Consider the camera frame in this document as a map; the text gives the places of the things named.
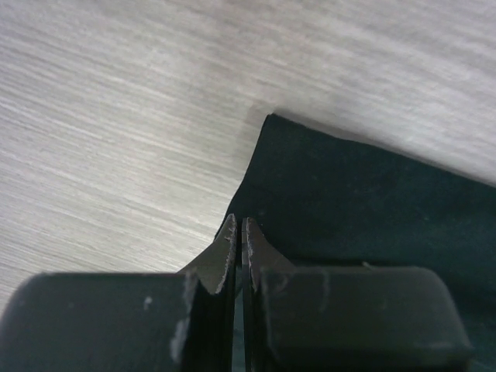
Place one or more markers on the black t shirt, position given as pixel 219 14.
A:
pixel 320 199

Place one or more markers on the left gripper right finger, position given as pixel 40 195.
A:
pixel 345 318

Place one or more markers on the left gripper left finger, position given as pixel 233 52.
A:
pixel 127 321

